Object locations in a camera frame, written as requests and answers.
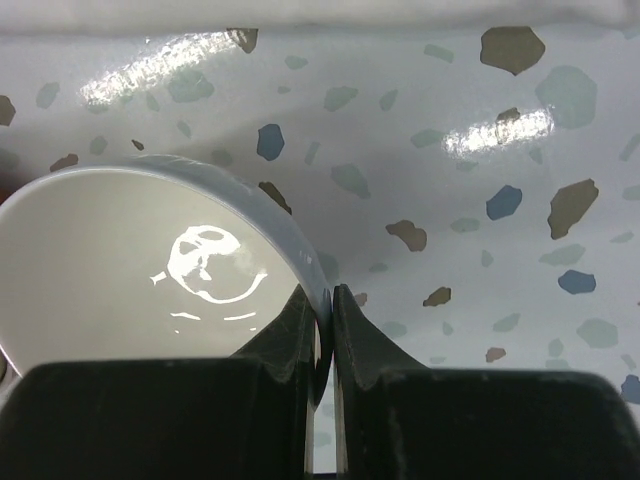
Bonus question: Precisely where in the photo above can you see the white ribbed bowl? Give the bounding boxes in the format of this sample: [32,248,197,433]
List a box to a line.
[1,155,332,397]

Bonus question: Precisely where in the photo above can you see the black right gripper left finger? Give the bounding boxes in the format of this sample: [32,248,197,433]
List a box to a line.
[1,289,315,479]

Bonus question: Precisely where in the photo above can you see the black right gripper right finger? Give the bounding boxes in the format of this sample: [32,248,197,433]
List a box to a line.
[333,285,639,479]

